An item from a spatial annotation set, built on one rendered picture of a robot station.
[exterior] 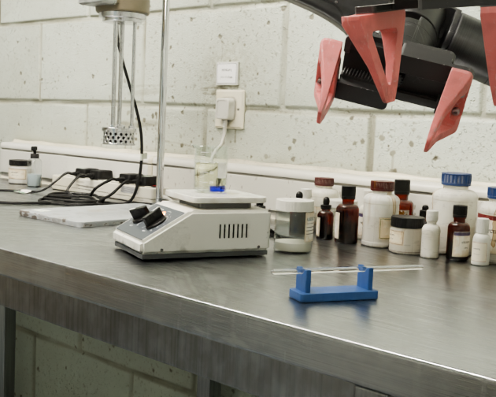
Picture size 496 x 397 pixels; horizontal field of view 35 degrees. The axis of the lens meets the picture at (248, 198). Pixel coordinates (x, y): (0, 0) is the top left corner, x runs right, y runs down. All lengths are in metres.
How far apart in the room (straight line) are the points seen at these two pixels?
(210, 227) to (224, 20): 0.77
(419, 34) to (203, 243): 0.48
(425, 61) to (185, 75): 1.18
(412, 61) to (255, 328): 0.31
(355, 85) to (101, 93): 1.40
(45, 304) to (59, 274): 0.11
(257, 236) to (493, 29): 0.64
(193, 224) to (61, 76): 1.22
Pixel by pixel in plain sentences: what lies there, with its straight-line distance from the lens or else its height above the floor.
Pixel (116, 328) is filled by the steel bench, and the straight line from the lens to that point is 1.05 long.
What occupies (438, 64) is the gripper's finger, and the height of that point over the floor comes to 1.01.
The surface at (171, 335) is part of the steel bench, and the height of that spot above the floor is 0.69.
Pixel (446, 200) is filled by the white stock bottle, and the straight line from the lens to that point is 1.29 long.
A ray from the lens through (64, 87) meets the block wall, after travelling 2.25.
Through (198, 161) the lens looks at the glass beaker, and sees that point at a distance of 1.17.
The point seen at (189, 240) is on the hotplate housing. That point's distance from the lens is 1.11.
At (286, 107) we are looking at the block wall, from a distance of 1.66.
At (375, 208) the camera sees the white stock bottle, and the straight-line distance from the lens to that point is 1.31.
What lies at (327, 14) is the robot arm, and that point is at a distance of 0.89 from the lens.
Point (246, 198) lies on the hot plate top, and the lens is 1.14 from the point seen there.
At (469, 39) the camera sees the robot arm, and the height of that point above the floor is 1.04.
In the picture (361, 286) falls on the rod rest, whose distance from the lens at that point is 0.94.
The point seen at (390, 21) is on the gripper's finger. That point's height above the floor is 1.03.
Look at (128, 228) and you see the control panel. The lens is 1.16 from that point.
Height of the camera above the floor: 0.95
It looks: 6 degrees down
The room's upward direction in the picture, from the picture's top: 3 degrees clockwise
